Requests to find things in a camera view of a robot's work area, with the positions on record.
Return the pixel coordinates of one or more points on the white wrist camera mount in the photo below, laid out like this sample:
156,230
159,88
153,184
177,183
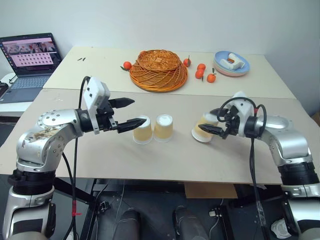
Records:
243,107
96,90

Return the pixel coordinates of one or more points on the black table frame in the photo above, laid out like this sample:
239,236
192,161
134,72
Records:
90,200

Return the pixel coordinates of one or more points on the orange mandarin with leaf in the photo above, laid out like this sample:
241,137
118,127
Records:
211,78
187,62
127,65

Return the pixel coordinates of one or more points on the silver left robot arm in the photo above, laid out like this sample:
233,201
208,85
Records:
50,135

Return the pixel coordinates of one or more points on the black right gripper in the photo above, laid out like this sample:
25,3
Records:
232,126

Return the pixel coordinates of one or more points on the orange wicker basket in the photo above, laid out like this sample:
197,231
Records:
158,70

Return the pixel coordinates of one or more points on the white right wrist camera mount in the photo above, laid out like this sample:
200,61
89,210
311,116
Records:
243,107

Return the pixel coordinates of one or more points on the dark rounded shape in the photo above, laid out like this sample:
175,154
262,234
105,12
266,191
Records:
130,225
190,223

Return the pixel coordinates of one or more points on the yellow white paper cup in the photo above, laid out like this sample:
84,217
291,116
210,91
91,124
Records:
163,130
143,135
201,136

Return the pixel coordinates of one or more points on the stack of pastel plates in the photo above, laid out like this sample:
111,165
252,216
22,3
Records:
225,71

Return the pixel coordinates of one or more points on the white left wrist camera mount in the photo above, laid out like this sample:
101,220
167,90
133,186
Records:
96,90

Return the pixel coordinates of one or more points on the open grey laptop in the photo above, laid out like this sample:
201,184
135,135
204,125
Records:
30,60

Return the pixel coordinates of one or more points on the brown cardboard sheet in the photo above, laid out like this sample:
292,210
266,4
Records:
211,191

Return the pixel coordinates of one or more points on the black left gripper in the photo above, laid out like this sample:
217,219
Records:
106,120

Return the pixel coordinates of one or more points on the white plastic holder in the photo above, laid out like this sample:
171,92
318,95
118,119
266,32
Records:
235,62

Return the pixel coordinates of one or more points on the white crumpled paper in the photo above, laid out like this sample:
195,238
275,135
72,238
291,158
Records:
280,227

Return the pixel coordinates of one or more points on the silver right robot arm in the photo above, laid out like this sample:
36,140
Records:
287,142

